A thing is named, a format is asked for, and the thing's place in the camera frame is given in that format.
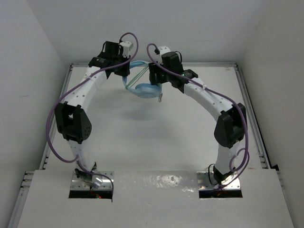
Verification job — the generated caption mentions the light blue headphones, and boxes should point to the light blue headphones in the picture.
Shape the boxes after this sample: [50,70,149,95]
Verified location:
[122,60,163,103]

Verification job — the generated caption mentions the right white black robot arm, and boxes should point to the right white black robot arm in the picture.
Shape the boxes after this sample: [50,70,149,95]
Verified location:
[149,47,249,185]

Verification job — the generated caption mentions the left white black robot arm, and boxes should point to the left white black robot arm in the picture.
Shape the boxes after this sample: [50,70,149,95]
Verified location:
[54,40,133,182]

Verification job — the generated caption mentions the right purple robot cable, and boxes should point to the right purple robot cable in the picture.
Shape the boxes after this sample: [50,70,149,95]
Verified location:
[146,43,250,190]

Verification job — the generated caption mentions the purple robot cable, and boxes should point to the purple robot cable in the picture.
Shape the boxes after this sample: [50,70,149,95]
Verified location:
[146,43,250,190]
[45,32,140,188]

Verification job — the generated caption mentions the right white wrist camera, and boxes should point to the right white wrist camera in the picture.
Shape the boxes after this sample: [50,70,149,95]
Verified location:
[154,46,171,65]

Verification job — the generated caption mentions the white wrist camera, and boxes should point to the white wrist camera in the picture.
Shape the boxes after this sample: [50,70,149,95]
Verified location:
[119,41,133,58]
[154,46,171,65]

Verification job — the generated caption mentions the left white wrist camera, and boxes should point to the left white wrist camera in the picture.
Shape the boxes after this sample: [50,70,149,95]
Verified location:
[119,41,133,58]

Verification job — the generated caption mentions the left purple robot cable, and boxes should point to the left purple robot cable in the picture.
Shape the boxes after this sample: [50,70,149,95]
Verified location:
[45,32,140,188]

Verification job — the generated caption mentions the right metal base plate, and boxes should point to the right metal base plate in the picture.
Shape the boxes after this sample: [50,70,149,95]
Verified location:
[197,171,241,190]

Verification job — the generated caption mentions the metal base plate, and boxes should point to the metal base plate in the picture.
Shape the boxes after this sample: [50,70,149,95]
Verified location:
[70,172,113,190]
[197,171,241,190]

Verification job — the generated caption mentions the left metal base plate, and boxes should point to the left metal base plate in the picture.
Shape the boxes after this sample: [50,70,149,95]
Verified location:
[70,172,113,190]

